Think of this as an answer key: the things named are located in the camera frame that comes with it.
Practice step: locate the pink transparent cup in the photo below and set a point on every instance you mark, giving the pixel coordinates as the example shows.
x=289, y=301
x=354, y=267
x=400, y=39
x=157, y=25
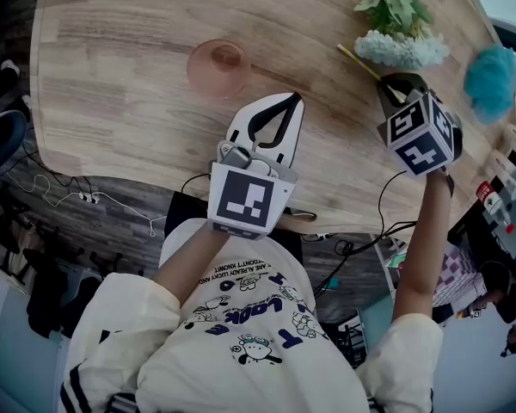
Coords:
x=219, y=69

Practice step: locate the pale blue artificial flowers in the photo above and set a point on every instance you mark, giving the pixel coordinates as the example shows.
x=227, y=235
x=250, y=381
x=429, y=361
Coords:
x=400, y=50

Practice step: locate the green and red toy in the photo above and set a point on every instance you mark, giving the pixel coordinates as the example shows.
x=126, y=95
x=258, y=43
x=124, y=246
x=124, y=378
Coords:
x=397, y=261

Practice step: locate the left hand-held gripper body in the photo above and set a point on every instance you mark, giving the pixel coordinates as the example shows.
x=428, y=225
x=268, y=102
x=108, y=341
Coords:
x=245, y=198

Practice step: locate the pink checked cloth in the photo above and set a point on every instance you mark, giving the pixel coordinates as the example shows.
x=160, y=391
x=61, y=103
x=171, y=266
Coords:
x=456, y=273

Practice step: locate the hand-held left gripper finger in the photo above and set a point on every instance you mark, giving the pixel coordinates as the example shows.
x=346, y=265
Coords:
x=241, y=123
x=293, y=136

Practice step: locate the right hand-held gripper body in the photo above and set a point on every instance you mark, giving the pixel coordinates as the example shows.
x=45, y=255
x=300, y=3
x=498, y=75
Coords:
x=421, y=140

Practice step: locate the blue fluffy bath pouf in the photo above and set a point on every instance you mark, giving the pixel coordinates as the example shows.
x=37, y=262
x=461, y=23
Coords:
x=492, y=84

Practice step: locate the red-label clear water bottle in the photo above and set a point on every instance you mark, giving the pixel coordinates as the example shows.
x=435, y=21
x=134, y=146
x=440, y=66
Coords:
x=492, y=200

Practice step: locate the white power strip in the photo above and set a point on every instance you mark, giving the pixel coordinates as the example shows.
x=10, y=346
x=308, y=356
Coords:
x=89, y=196

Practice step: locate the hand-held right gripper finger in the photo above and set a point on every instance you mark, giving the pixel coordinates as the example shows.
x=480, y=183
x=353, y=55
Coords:
x=413, y=85
x=386, y=101

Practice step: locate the cream printed T-shirt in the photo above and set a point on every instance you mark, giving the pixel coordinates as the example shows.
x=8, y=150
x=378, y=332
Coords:
x=249, y=359

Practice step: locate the person's right forearm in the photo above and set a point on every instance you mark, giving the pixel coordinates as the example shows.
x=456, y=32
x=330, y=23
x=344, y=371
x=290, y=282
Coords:
x=421, y=252

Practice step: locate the black bag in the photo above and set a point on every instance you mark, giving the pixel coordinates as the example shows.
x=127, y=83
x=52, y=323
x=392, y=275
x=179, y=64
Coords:
x=47, y=299

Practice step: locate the dark seat with white rim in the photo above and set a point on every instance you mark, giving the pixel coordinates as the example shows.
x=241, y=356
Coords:
x=2, y=138

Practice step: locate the person's left forearm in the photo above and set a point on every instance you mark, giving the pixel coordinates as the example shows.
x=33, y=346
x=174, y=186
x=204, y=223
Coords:
x=189, y=260

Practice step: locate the yellow striped paper straw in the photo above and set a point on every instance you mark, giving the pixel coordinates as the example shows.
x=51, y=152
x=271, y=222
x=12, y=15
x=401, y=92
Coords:
x=361, y=63

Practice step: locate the person's black trousers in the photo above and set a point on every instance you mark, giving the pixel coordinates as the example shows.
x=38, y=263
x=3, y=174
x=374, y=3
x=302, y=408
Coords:
x=185, y=213

